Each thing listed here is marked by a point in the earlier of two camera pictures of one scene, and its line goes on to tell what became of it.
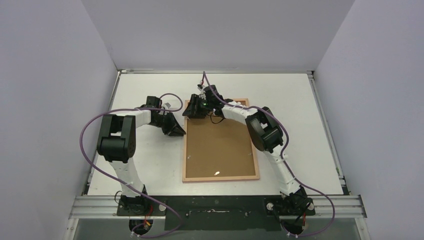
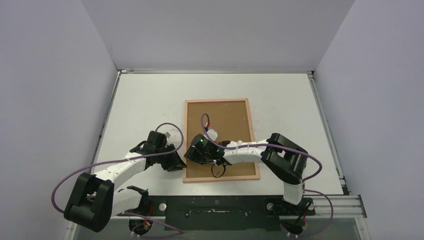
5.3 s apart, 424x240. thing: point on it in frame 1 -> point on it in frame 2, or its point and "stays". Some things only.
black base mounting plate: x=218 y=213 stays
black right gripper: x=197 y=105 -> x=193 y=153
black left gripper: x=173 y=129 -> x=175 y=163
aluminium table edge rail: x=316 y=93 stays
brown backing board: x=223 y=149 stays
